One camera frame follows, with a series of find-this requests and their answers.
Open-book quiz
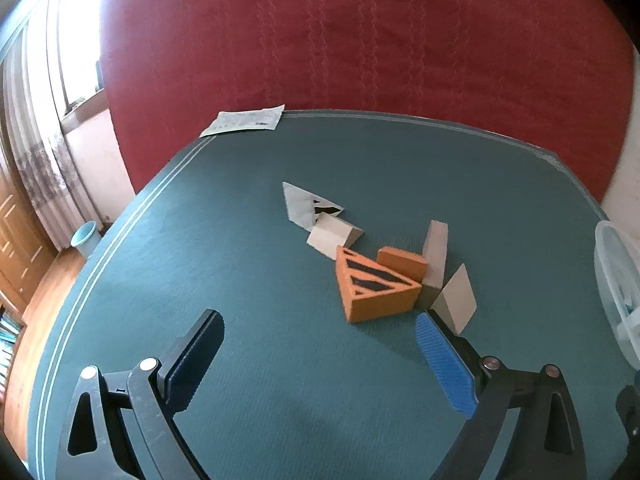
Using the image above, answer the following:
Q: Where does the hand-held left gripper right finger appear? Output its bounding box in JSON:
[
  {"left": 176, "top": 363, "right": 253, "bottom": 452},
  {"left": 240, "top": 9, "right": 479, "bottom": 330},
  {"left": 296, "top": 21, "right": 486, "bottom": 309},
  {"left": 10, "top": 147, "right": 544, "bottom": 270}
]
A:
[{"left": 414, "top": 310, "right": 588, "bottom": 480}]

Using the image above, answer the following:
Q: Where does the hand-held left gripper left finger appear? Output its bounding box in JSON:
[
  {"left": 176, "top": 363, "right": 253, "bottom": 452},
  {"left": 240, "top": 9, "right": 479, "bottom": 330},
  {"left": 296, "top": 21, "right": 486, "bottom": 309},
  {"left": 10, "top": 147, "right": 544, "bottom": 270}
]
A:
[{"left": 55, "top": 309, "right": 226, "bottom": 480}]

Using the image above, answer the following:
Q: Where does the beige wedge block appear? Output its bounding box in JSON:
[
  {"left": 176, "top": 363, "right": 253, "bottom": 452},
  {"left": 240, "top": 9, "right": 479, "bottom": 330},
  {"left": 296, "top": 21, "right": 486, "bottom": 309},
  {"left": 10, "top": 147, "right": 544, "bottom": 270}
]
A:
[{"left": 430, "top": 263, "right": 477, "bottom": 336}]

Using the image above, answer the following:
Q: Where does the orange striped triangular box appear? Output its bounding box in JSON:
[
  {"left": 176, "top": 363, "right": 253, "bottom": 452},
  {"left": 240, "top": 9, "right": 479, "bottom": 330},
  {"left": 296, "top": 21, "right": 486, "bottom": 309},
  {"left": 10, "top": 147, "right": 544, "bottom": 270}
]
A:
[{"left": 336, "top": 246, "right": 423, "bottom": 325}]

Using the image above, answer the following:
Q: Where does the orange rectangular block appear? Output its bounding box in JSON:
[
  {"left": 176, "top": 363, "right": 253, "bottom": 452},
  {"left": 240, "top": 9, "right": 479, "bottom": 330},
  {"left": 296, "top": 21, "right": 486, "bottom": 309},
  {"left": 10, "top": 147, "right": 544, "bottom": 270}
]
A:
[{"left": 376, "top": 247, "right": 427, "bottom": 282}]

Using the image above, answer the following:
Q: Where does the grey-brown block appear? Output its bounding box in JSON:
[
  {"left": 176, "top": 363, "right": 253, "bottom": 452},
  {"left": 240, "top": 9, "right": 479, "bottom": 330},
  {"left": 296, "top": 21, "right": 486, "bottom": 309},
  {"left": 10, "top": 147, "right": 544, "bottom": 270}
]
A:
[{"left": 416, "top": 220, "right": 449, "bottom": 308}]

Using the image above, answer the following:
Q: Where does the pale wedge block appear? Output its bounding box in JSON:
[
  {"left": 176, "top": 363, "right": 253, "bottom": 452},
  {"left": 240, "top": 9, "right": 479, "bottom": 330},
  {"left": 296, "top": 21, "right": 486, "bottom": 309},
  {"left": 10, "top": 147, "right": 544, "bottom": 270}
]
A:
[{"left": 306, "top": 211, "right": 365, "bottom": 261}]

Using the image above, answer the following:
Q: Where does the white patterned triangular box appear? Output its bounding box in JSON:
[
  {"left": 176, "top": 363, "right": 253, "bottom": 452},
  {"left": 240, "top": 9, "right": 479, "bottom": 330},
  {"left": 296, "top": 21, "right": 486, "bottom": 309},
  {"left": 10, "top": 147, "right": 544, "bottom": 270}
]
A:
[{"left": 282, "top": 181, "right": 346, "bottom": 228}]

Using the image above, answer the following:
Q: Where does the green table mat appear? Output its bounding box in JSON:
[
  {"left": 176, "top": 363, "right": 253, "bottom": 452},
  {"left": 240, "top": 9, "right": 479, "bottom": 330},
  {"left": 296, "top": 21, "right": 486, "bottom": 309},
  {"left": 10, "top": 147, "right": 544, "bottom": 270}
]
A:
[{"left": 27, "top": 109, "right": 640, "bottom": 480}]

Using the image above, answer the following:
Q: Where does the blue wastebasket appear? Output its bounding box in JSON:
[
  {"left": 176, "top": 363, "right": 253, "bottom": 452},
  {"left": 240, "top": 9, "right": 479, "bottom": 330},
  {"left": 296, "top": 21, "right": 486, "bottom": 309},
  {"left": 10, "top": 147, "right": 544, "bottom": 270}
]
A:
[{"left": 70, "top": 221, "right": 98, "bottom": 261}]

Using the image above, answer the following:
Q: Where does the row of books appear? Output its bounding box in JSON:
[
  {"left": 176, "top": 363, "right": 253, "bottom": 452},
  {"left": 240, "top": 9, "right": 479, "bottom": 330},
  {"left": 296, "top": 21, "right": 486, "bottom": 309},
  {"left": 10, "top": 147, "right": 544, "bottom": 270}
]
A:
[{"left": 0, "top": 305, "right": 26, "bottom": 396}]

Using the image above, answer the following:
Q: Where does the wooden door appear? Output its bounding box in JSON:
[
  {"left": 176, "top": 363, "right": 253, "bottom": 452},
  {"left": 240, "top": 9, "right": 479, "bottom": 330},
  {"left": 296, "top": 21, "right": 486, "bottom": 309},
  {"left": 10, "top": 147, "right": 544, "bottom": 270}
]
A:
[{"left": 0, "top": 170, "right": 56, "bottom": 311}]

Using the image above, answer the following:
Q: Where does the white paper sheet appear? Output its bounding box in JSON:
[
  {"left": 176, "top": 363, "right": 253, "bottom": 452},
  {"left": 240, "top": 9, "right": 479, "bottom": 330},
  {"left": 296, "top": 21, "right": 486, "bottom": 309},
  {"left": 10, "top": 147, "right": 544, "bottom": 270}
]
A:
[{"left": 200, "top": 105, "right": 286, "bottom": 138}]

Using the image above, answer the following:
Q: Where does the patterned curtain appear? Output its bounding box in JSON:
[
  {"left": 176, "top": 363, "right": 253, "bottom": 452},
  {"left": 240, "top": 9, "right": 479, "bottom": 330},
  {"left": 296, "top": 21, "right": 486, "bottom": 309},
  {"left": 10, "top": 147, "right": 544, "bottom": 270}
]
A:
[{"left": 0, "top": 0, "right": 108, "bottom": 253}]

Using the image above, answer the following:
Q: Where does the window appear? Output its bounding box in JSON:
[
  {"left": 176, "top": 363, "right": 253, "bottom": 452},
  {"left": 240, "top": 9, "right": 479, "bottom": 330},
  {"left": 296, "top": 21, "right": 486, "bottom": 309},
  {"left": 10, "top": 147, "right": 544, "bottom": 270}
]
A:
[{"left": 57, "top": 0, "right": 108, "bottom": 116}]

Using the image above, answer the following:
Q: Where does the red quilted blanket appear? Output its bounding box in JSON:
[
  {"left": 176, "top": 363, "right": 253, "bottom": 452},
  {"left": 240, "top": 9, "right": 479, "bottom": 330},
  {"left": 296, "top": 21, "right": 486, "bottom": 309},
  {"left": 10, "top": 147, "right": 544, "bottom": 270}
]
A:
[{"left": 97, "top": 0, "right": 640, "bottom": 201}]

